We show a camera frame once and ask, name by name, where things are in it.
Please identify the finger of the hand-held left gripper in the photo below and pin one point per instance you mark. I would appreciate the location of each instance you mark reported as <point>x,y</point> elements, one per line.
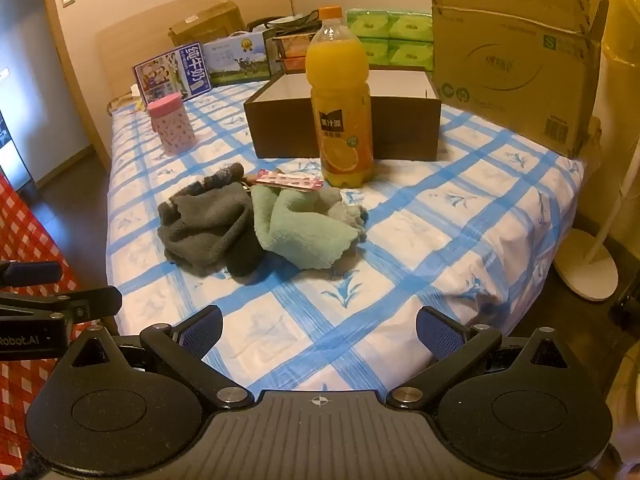
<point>90,302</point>
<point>30,274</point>

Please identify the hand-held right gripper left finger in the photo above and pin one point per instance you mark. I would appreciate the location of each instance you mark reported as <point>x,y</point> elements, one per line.
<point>200,331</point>

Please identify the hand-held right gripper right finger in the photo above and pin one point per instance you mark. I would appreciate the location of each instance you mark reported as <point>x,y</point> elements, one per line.
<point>440,332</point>

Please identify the light green towel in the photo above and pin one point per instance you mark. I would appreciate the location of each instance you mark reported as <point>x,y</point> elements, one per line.
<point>295,232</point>

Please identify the small grey cloth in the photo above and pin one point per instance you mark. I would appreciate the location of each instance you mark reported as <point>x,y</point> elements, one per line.
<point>346,212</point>

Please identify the dark fuzzy cloth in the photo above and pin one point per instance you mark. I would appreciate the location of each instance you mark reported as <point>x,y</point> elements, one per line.
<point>225,175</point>

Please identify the printed paper packet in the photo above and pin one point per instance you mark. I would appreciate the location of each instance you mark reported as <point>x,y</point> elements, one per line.
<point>287,180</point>

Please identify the brown cardboard storage box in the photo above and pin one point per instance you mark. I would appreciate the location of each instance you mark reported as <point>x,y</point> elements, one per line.
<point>285,130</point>

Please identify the red checked cloth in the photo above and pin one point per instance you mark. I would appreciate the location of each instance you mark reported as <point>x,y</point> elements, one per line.
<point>30,240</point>

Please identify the blue checked bedsheet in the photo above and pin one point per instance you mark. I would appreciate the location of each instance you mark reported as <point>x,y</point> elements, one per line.
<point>400,240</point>

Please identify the white fan stand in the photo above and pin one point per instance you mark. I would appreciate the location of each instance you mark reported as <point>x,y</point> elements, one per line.
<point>585,270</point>

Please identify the pink patterned cup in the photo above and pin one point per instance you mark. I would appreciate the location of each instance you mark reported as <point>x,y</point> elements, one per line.
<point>172,127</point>

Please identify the floral pillow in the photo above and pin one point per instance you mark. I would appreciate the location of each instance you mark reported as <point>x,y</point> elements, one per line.
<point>120,102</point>

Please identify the blue cartoon printed milk box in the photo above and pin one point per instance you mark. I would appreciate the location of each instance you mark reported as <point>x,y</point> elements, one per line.
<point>165,72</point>

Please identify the orange juice bottle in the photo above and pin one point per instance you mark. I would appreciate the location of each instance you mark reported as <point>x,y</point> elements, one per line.
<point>345,110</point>

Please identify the wooden headboard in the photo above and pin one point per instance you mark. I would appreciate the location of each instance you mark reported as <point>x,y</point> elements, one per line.
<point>130,45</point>

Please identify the large open cardboard box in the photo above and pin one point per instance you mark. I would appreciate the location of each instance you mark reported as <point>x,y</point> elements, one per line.
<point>510,70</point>

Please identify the blue green cow milk box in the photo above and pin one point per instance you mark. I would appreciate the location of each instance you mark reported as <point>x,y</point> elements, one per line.
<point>235,60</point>

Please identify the red snack box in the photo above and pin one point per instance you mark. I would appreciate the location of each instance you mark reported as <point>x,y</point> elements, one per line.
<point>292,64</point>

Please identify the bundle of green tissue packs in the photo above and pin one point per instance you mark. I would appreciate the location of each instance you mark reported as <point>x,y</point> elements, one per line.
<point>400,35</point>

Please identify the orange snack box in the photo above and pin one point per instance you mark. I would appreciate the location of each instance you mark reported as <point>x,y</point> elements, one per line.
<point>292,45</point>

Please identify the brown cardboard carton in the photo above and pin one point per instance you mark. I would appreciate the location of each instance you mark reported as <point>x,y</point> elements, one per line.
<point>205,22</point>

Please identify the dark green bag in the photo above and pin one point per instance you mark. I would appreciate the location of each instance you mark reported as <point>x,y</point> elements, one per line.
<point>287,22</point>

